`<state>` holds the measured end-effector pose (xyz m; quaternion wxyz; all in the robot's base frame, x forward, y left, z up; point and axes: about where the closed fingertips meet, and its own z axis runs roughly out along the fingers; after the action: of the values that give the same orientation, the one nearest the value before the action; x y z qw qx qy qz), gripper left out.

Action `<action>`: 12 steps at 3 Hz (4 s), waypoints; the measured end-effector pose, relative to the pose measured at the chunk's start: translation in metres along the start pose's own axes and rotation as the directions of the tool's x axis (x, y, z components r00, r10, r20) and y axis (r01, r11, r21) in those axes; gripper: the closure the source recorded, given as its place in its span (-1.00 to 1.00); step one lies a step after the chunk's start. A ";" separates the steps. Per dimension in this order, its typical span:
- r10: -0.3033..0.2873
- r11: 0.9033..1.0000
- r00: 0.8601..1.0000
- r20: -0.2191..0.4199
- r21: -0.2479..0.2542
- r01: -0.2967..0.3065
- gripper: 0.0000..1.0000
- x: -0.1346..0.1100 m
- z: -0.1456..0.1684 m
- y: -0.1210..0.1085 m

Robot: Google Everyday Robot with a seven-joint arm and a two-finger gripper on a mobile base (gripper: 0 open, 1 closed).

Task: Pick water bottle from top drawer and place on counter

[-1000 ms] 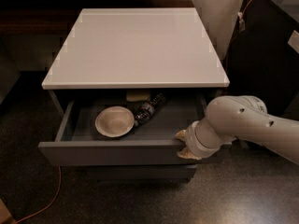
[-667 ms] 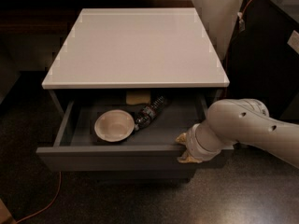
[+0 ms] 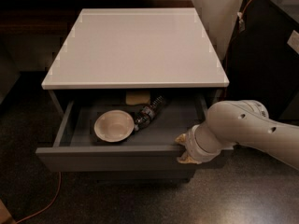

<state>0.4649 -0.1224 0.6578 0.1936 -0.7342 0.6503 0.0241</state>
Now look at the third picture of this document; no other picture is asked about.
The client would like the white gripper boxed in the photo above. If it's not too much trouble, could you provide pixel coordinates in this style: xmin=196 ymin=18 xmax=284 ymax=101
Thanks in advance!
xmin=175 ymin=124 xmax=228 ymax=164

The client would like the clear plastic water bottle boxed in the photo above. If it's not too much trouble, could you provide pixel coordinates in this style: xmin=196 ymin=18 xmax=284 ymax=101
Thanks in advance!
xmin=134 ymin=95 xmax=166 ymax=132

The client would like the grey top drawer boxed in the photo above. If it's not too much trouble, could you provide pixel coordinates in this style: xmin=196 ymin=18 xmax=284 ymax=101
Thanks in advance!
xmin=35 ymin=91 xmax=235 ymax=174

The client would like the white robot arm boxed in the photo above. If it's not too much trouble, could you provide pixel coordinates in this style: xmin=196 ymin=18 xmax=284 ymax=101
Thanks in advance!
xmin=176 ymin=100 xmax=299 ymax=170

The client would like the grey drawer cabinet white top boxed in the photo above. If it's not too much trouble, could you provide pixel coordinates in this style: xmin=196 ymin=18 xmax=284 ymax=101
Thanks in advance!
xmin=42 ymin=7 xmax=229 ymax=181

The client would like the yellow sponge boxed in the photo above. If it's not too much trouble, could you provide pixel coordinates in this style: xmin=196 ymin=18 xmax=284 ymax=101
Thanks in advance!
xmin=125 ymin=91 xmax=150 ymax=105

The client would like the white bowl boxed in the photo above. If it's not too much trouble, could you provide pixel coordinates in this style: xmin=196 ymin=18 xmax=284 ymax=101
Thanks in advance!
xmin=93 ymin=110 xmax=135 ymax=143

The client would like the dark cabinet at right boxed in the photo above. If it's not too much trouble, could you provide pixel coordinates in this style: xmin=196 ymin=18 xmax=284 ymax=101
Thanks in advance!
xmin=223 ymin=0 xmax=299 ymax=123

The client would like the orange cable on floor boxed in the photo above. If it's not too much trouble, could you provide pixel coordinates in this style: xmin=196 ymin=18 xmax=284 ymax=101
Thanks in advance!
xmin=13 ymin=171 xmax=63 ymax=224

